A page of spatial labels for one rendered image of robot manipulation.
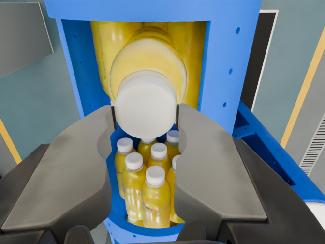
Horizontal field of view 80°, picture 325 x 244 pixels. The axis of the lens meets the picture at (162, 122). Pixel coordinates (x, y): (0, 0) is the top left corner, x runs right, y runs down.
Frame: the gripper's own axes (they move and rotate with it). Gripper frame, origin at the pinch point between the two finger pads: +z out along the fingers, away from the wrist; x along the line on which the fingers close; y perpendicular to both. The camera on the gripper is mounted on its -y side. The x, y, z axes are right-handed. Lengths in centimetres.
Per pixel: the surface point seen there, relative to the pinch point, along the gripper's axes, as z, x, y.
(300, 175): 40, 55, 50
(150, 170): 18.1, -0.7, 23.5
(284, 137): 130, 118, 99
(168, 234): 8.5, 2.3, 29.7
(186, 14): 8.2, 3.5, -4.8
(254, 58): 116, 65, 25
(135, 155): 23.2, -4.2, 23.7
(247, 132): 69, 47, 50
